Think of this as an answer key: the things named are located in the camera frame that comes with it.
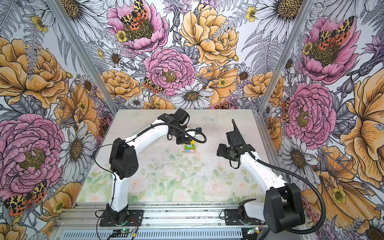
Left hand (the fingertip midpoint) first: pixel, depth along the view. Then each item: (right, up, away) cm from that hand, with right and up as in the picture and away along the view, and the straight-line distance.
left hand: (185, 141), depth 90 cm
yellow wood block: (+5, +3, -26) cm, 27 cm away
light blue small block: (+2, -2, 0) cm, 3 cm away
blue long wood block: (0, -6, +6) cm, 9 cm away
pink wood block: (+4, -7, +7) cm, 10 cm away
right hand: (+21, -8, -4) cm, 23 cm away
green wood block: (+4, -5, +7) cm, 9 cm away
